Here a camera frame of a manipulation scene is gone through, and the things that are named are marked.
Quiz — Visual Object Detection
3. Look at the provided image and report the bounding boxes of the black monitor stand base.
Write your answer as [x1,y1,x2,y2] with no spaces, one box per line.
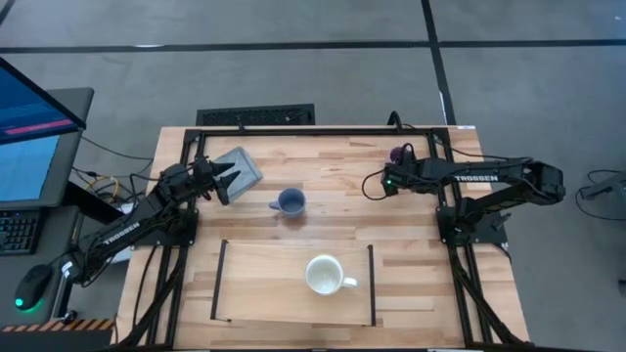
[63,180,126,226]

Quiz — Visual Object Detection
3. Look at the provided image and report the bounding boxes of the black computer mouse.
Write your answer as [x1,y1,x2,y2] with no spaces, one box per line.
[14,263,54,312]

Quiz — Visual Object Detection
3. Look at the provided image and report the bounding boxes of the yellow cable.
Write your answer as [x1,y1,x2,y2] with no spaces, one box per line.
[86,175,121,204]

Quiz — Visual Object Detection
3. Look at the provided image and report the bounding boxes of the white mug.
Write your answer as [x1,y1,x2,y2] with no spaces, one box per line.
[304,253,359,296]

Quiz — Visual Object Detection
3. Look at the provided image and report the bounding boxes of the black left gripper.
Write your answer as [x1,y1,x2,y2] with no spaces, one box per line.
[188,154,243,196]

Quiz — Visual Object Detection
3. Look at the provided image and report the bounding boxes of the upright computer monitor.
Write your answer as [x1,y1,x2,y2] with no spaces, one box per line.
[0,87,96,211]

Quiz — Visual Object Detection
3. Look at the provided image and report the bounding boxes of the black floor cable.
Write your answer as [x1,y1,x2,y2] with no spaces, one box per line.
[574,168,626,222]

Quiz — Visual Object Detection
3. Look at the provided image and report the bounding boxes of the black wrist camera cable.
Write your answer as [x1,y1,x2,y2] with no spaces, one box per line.
[361,168,392,201]

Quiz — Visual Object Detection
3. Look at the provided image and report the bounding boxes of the tilted computer monitor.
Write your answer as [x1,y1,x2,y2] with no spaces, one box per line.
[0,57,88,146]

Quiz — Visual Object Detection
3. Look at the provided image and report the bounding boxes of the black keyboard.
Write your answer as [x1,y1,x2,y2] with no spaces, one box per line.
[0,209,43,256]

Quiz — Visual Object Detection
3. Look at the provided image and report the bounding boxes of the blue-grey mug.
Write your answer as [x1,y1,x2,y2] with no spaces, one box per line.
[268,187,308,220]

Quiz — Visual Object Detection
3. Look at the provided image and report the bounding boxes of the pale purple ribbed mug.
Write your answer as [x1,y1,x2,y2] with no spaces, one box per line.
[387,144,416,166]

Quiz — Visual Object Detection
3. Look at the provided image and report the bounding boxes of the black floor vent grate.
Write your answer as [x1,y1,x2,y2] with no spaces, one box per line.
[195,103,317,127]

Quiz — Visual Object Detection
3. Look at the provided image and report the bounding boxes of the grey square plate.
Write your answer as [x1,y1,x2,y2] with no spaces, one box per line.
[213,146,264,204]

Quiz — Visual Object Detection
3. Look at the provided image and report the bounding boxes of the black desk cable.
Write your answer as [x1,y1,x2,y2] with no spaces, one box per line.
[72,135,156,197]

